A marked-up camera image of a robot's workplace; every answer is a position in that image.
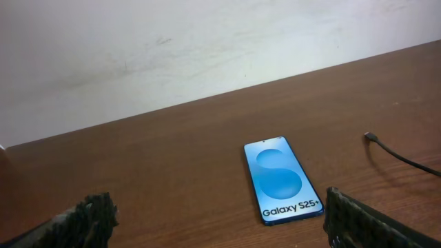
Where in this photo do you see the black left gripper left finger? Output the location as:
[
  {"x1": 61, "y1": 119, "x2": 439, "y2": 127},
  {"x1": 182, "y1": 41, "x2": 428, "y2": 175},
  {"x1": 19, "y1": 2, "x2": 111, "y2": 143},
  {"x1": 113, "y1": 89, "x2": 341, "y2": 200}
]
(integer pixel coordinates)
[{"x1": 6, "y1": 192, "x2": 118, "y2": 248}]

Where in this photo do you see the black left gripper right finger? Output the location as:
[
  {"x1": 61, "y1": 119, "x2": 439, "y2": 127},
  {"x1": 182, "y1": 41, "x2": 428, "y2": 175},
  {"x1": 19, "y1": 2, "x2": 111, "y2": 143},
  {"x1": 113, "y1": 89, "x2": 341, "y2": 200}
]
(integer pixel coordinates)
[{"x1": 323, "y1": 187, "x2": 440, "y2": 248}]

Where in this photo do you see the blue Galaxy smartphone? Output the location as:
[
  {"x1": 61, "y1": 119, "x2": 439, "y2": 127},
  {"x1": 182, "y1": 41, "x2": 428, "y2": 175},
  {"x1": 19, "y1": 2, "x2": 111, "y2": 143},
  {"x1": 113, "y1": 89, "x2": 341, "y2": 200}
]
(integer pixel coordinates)
[{"x1": 244, "y1": 136, "x2": 325, "y2": 226}]

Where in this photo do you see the black charger cable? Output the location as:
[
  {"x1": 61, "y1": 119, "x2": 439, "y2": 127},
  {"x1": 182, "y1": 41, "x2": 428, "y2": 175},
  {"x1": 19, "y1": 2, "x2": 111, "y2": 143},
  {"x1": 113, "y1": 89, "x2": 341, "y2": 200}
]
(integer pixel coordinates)
[{"x1": 364, "y1": 132, "x2": 441, "y2": 178}]

